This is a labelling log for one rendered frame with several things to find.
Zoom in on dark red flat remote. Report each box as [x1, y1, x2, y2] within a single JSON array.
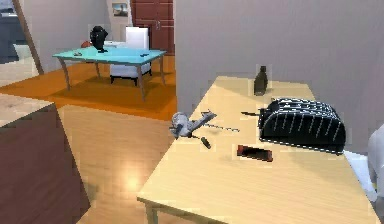
[[236, 144, 274, 163]]

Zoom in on thin grey rod utensil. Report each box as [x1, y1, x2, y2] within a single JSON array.
[[203, 123, 241, 133]]

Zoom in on white armchair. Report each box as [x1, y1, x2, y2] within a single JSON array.
[[343, 123, 384, 203]]

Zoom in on dark brown bottle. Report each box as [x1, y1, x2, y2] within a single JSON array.
[[253, 65, 270, 97]]

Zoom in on brown counter with beige top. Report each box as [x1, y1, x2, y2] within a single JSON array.
[[0, 92, 91, 224]]

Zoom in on black handled utensil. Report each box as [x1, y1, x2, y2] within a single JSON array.
[[190, 132, 213, 150]]

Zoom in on brown door frame post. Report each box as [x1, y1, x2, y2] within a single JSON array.
[[12, 0, 45, 76]]

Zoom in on black toaster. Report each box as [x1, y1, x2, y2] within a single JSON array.
[[257, 97, 347, 155]]

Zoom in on teal table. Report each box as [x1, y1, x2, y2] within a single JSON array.
[[52, 45, 167, 101]]

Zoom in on red-brown wooden door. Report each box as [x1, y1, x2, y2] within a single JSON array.
[[130, 0, 176, 56]]

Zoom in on white chair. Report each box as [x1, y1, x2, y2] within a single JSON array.
[[109, 26, 153, 86]]

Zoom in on grey lumpy object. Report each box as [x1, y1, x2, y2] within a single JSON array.
[[168, 111, 218, 140]]

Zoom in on framed wall picture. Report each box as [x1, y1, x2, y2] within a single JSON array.
[[111, 2, 129, 18]]

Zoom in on beige wooden table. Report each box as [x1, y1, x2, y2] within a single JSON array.
[[137, 75, 383, 224]]

